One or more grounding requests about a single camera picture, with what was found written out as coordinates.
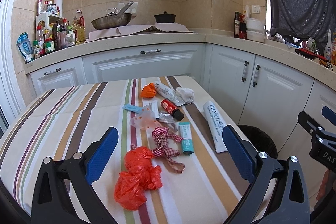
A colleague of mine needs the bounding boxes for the blue sachet packet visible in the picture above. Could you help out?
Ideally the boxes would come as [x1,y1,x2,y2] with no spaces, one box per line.
[122,104,142,114]

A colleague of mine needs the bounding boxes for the white tissue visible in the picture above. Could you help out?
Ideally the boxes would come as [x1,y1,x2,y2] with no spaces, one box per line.
[175,87,195,105]

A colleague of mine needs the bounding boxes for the red bottle black cap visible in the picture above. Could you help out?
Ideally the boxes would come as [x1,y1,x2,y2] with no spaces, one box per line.
[161,99,184,122]

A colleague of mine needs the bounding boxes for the white spray bottle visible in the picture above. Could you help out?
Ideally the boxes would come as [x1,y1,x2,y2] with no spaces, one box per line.
[323,30,332,62]

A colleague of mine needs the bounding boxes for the red tool on counter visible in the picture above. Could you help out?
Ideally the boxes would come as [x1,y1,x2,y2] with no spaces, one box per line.
[295,48,327,62]

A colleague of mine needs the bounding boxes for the red plastic bag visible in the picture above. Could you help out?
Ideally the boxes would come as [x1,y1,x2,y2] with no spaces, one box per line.
[114,146,162,210]

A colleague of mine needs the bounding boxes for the large white tube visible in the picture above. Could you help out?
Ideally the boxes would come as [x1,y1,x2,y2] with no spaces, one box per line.
[203,101,227,153]

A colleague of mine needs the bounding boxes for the clear pink dotted wrapper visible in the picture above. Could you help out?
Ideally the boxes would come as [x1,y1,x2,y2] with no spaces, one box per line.
[129,105,162,131]

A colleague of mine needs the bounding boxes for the stacked white containers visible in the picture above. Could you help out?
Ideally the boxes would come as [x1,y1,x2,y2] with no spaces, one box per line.
[246,18,266,43]

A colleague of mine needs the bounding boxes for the striped tablecloth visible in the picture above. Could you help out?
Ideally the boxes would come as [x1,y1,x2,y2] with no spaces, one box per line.
[1,76,248,223]

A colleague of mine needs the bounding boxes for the red white checkered ribbon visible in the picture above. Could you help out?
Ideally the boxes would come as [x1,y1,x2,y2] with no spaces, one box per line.
[131,126,186,174]

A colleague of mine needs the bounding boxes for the teal tube box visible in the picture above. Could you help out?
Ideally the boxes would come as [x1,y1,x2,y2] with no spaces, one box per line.
[179,122,194,155]

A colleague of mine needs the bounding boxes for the silver foil wrapper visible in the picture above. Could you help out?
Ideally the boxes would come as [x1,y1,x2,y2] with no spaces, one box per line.
[158,111,178,132]

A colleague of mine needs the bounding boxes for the white flat packet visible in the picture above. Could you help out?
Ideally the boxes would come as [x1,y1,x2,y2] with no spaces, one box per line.
[142,98,159,119]

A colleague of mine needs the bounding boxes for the dark glass oil bottle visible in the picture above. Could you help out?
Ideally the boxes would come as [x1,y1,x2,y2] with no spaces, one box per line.
[234,11,240,38]

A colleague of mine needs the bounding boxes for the orange crumpled wrapper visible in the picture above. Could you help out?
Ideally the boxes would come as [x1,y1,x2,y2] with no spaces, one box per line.
[140,83,157,98]

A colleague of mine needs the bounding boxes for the white printed sachet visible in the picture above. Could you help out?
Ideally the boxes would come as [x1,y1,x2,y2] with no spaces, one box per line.
[154,81,186,107]

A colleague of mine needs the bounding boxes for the blue white snack bag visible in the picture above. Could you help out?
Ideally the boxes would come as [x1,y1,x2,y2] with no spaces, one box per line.
[17,32,35,63]

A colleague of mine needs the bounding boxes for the yellow cooking oil bottle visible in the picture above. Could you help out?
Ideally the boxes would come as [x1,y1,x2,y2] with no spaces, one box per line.
[72,10,86,44]

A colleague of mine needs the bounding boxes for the white spice rack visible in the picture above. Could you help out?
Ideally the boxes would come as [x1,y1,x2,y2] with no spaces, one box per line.
[35,12,64,38]

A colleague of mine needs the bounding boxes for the black casserole pot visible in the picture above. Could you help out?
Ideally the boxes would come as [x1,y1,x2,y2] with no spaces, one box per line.
[154,11,176,23]

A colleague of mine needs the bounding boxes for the white paper towel roll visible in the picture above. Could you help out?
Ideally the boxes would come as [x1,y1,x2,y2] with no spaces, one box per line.
[54,0,63,16]

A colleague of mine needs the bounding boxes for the cabinet door handle right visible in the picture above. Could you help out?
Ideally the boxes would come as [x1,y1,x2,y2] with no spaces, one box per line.
[252,64,261,87]

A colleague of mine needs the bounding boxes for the cabinet door handle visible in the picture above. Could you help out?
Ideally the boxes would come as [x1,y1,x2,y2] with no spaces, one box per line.
[241,61,249,82]
[252,64,261,87]

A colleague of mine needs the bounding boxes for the cabinet door handle left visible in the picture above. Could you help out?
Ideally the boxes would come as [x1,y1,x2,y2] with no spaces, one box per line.
[241,61,249,82]

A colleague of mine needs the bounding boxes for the left drawer handle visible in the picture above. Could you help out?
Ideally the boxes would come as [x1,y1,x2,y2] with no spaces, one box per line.
[44,68,61,76]

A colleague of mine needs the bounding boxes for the drawer handle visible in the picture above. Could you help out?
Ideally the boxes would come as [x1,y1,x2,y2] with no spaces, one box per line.
[140,49,161,55]
[44,68,61,76]

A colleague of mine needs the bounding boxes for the centre drawer handle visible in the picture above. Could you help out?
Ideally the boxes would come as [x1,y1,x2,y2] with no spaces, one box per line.
[140,49,161,55]

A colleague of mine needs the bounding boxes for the steel wok with handle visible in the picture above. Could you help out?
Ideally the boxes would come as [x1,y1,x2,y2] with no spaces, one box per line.
[91,2,134,30]

